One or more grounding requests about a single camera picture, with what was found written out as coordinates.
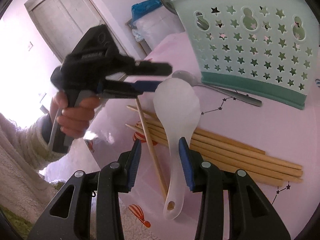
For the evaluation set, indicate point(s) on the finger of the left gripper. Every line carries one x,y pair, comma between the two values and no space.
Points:
148,68
126,90

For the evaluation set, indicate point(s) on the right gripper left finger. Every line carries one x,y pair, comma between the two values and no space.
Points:
117,177

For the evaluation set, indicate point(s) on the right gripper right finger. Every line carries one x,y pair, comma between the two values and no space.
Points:
206,178

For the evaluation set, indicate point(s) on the metal spoon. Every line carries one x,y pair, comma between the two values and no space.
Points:
193,81

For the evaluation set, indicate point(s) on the white plastic rice paddle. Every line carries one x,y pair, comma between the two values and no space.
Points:
178,109

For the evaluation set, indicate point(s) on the teal plastic utensil basket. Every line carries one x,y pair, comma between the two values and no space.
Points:
264,47

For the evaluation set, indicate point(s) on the left forearm fleece sleeve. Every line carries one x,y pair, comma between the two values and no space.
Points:
24,152

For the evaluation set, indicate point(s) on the person's left hand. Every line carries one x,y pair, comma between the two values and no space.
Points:
74,121

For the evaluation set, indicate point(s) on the white sack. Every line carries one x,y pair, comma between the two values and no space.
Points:
157,25

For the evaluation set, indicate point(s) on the white door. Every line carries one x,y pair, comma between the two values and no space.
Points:
62,23

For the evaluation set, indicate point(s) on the blue plastic bag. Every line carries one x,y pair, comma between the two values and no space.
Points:
141,9

